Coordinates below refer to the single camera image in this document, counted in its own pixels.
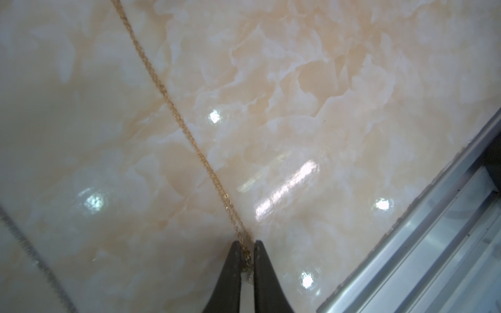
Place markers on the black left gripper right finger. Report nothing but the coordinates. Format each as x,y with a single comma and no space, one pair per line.
268,294

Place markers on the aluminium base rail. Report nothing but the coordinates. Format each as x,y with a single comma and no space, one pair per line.
444,254

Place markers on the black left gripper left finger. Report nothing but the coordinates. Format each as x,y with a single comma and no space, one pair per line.
227,292

